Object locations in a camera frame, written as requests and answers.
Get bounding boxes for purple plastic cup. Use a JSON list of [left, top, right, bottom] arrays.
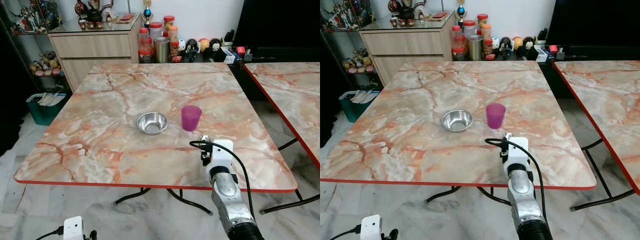
[[485, 103, 507, 130], [181, 105, 203, 132]]

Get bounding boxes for stainless steel bowl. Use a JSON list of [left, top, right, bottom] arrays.
[[440, 109, 474, 133], [136, 111, 169, 136]]

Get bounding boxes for stainless steel tumbler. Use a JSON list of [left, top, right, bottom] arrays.
[[153, 37, 172, 64], [467, 34, 484, 62]]

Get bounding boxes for tall red lid plastic jar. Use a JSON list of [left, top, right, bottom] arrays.
[[451, 25, 464, 61], [138, 27, 152, 64]]

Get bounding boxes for teal plastic bin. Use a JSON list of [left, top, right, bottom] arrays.
[[338, 90, 382, 124], [26, 92, 69, 126]]

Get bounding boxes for white papers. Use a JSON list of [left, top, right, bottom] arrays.
[[350, 90, 381, 104], [36, 92, 66, 107]]

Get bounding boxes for wooden drawer cabinet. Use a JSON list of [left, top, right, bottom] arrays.
[[48, 14, 144, 92], [358, 12, 457, 87]]

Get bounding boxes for black television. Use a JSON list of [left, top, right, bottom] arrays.
[[545, 0, 640, 47], [233, 0, 321, 49]]

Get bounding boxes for glass display shelf with figures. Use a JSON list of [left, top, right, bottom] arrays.
[[0, 0, 67, 93], [320, 0, 382, 91]]

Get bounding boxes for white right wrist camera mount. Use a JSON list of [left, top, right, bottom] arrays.
[[501, 136, 530, 171], [200, 139, 235, 174]]

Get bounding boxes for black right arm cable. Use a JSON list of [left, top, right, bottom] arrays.
[[484, 138, 547, 222], [189, 140, 255, 218]]

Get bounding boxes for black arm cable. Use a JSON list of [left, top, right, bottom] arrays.
[[484, 138, 547, 222], [329, 225, 362, 240], [35, 227, 65, 240], [189, 140, 255, 218]]

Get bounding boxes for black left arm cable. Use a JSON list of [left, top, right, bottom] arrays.
[[329, 225, 362, 240], [35, 227, 65, 240]]

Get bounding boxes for black metal table leg frame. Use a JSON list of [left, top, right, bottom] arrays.
[[113, 187, 214, 216], [259, 137, 321, 215], [570, 137, 635, 212], [425, 185, 512, 206]]

